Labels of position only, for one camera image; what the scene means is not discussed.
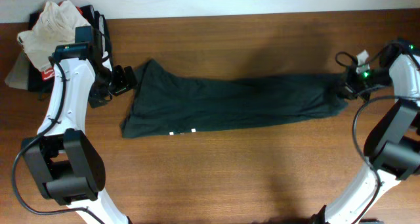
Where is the black folded garment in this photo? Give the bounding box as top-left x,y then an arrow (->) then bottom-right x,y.
28,5 -> 112,92

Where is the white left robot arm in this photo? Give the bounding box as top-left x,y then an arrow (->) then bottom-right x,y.
19,58 -> 131,223

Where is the black Nike t-shirt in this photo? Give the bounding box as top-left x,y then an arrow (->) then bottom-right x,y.
120,60 -> 347,139

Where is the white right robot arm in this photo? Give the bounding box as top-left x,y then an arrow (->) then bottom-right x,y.
310,53 -> 419,223

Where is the red folded garment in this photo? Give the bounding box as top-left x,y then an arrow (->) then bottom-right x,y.
39,1 -> 87,80

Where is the white crumpled garment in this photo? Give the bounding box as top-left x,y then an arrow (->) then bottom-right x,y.
17,0 -> 89,72

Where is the grey-green folded garment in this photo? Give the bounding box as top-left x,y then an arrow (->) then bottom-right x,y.
5,51 -> 30,90

